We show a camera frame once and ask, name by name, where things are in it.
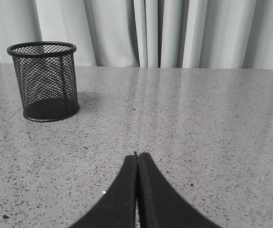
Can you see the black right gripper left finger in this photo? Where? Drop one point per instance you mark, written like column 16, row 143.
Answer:
column 117, row 207

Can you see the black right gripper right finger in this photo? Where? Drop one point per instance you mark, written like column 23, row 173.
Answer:
column 159, row 205

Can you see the black mesh pen bucket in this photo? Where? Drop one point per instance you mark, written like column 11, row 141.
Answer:
column 46, row 79

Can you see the grey curtain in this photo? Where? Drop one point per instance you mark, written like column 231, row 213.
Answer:
column 146, row 33

